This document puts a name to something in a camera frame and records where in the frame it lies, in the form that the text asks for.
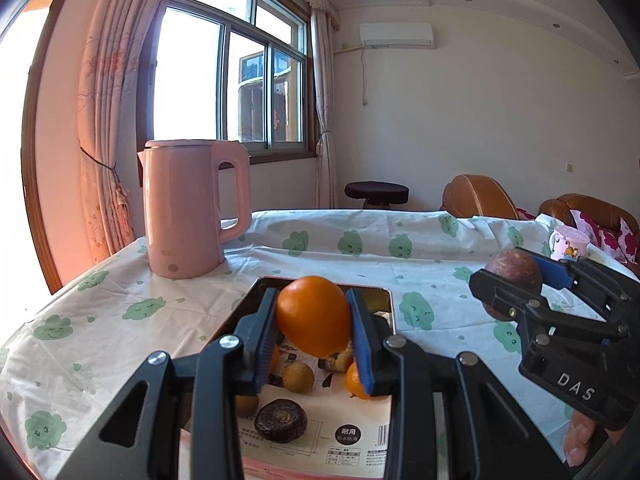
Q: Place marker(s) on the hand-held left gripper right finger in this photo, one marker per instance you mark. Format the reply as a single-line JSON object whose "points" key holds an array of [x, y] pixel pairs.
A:
{"points": [[361, 355]]}

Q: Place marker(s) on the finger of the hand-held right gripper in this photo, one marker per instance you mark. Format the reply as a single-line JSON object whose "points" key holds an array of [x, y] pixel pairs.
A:
{"points": [[500, 292], [555, 272]]}

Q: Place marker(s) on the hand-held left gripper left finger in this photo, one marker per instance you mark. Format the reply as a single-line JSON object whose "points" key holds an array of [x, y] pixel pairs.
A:
{"points": [[265, 360]]}

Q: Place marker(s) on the purple passion fruit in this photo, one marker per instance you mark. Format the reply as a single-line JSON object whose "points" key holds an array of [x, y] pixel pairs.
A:
{"points": [[515, 272]]}

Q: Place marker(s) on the small orange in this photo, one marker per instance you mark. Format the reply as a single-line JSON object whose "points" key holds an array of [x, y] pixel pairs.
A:
{"points": [[356, 382], [312, 315]]}

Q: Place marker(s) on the brown longan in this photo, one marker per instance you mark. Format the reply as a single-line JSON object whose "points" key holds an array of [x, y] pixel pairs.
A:
{"points": [[298, 375], [247, 405]]}

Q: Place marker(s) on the pink tin box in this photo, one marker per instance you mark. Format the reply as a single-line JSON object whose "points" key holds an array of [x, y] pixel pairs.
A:
{"points": [[382, 300]]}

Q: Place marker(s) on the dark water chestnut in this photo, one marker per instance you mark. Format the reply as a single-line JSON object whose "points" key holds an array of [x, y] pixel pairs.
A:
{"points": [[280, 420]]}

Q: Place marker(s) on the person's right hand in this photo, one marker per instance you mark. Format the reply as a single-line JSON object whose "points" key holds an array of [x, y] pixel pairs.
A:
{"points": [[580, 435]]}

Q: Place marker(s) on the pink cartoon cup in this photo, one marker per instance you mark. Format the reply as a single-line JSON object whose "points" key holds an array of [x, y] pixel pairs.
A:
{"points": [[567, 245]]}

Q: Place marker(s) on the floral white magenta pillow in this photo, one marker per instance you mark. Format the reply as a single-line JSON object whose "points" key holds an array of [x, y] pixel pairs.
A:
{"points": [[629, 240], [527, 214], [587, 227]]}

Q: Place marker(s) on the printed paper leaflet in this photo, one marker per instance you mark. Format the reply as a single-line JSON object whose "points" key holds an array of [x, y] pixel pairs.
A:
{"points": [[330, 410]]}

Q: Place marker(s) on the brown leather sofa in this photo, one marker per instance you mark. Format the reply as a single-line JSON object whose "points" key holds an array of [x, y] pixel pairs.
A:
{"points": [[560, 207]]}

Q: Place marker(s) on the brown leather chair back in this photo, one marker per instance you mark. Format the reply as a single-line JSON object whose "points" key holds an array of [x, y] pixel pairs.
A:
{"points": [[480, 195]]}

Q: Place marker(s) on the white green cloud tablecloth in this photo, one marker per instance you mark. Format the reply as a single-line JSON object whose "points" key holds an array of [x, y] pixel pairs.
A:
{"points": [[325, 255]]}

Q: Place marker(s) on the dark round stool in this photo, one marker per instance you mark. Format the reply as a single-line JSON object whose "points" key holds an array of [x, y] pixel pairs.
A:
{"points": [[375, 191]]}

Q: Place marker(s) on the pink electric kettle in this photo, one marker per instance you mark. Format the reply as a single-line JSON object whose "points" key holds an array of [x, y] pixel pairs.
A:
{"points": [[185, 210]]}

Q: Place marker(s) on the white air conditioner pipe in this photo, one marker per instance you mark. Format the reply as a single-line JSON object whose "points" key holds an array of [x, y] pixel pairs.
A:
{"points": [[365, 85]]}

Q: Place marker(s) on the narrow pink curtain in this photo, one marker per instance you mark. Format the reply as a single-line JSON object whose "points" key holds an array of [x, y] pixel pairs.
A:
{"points": [[325, 110]]}

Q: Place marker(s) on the sliding glass window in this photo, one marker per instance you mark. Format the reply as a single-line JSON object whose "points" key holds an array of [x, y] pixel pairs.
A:
{"points": [[223, 85]]}

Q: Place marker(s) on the wide pink floral curtain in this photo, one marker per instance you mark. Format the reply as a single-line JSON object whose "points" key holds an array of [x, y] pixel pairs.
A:
{"points": [[110, 85]]}

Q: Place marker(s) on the white wall air conditioner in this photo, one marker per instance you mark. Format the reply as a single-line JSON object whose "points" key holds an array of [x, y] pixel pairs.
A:
{"points": [[395, 35]]}

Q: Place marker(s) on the wooden balcony door frame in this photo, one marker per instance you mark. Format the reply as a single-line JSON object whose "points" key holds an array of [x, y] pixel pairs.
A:
{"points": [[42, 185]]}

